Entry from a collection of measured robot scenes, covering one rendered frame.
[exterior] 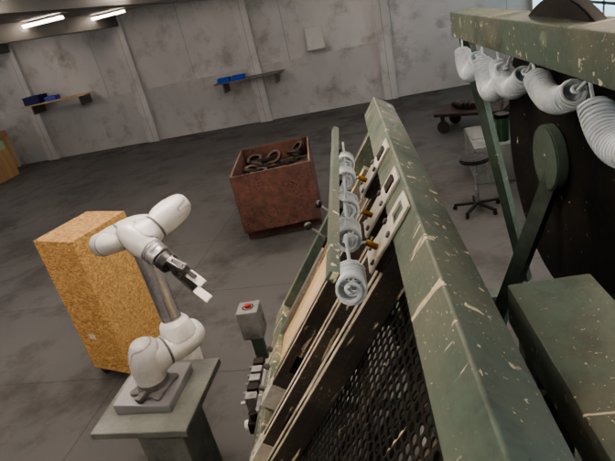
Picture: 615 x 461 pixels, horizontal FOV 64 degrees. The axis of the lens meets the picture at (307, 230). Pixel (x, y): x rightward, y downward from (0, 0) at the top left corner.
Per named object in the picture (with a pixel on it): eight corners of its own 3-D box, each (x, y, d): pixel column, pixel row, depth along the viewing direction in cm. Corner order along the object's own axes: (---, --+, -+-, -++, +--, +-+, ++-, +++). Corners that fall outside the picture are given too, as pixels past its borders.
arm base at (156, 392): (124, 402, 241) (120, 393, 238) (151, 369, 259) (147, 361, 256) (154, 408, 234) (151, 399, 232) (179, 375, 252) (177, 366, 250)
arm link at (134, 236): (136, 251, 171) (164, 227, 177) (106, 228, 176) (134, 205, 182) (143, 267, 180) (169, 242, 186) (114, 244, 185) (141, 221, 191)
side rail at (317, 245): (302, 305, 278) (284, 299, 276) (394, 130, 232) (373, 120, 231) (301, 312, 272) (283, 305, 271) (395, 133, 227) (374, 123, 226)
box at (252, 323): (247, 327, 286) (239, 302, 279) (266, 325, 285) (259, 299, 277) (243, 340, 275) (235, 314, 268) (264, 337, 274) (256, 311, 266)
